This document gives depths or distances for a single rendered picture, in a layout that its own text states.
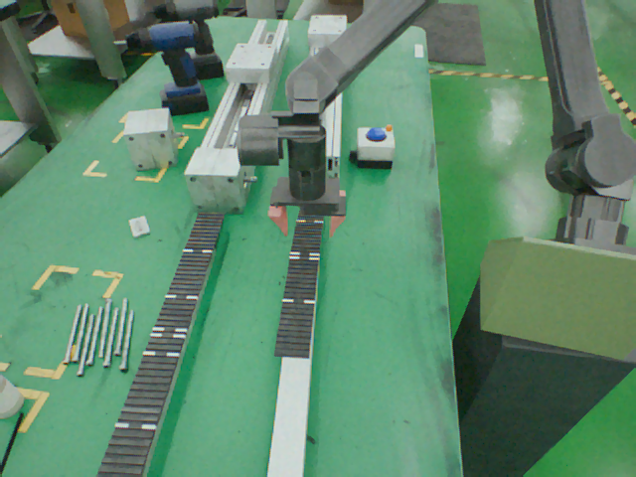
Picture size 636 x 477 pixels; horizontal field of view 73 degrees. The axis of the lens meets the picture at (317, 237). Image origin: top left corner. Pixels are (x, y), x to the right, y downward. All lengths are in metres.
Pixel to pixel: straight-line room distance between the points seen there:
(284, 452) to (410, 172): 0.66
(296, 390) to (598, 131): 0.53
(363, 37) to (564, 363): 0.57
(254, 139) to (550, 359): 0.55
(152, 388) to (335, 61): 0.51
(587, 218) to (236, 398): 0.55
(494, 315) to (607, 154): 0.27
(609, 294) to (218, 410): 0.54
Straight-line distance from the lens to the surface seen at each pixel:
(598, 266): 0.63
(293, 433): 0.58
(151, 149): 1.03
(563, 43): 0.75
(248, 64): 1.19
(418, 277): 0.77
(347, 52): 0.65
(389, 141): 0.98
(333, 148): 0.90
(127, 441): 0.61
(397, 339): 0.69
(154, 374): 0.65
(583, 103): 0.74
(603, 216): 0.72
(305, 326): 0.65
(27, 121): 2.75
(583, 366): 0.80
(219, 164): 0.86
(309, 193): 0.65
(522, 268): 0.62
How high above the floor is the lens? 1.35
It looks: 44 degrees down
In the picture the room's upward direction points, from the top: straight up
